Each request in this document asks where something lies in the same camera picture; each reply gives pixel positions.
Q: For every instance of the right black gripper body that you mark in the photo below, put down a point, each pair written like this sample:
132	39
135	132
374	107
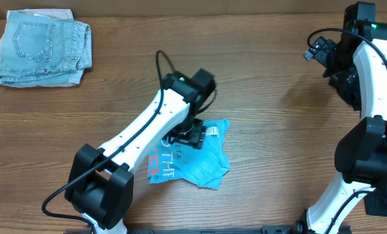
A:
337	78

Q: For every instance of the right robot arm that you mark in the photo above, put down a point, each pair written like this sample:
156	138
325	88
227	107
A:
357	67

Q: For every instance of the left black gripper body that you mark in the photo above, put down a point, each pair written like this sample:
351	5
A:
195	135

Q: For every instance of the light blue printed t-shirt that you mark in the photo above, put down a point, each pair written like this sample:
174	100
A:
203	167

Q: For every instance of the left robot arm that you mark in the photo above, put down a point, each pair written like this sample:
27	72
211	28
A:
104	196

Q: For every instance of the folded light denim shorts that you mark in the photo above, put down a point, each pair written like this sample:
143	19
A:
44	48

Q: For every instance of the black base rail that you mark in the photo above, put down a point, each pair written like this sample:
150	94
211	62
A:
282	229

